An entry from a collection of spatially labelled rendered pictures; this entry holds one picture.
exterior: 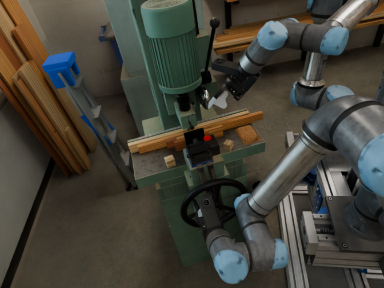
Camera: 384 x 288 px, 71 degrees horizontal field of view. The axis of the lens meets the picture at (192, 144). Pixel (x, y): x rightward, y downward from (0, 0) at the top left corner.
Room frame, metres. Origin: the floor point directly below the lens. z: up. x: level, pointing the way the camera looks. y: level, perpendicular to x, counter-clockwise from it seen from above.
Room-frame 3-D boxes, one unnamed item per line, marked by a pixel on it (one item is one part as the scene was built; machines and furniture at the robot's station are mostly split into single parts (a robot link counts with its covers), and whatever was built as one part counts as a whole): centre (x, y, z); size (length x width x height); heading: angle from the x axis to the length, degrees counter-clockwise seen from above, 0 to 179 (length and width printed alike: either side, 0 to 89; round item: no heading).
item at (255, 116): (1.00, -0.06, 0.92); 0.62 x 0.02 x 0.04; 98
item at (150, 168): (0.89, -0.02, 0.87); 0.61 x 0.30 x 0.06; 98
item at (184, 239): (1.11, 0.02, 0.36); 0.58 x 0.45 x 0.71; 8
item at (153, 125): (1.11, 0.02, 0.76); 0.57 x 0.45 x 0.09; 8
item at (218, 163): (0.80, -0.03, 0.92); 0.15 x 0.13 x 0.09; 98
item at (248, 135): (0.94, -0.26, 0.91); 0.12 x 0.09 x 0.03; 8
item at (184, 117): (1.01, 0.00, 1.03); 0.14 x 0.07 x 0.09; 8
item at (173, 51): (0.99, 0.00, 1.35); 0.18 x 0.18 x 0.31
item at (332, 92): (0.95, -0.67, 0.98); 0.13 x 0.12 x 0.14; 42
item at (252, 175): (0.89, -0.28, 0.58); 0.12 x 0.08 x 0.08; 8
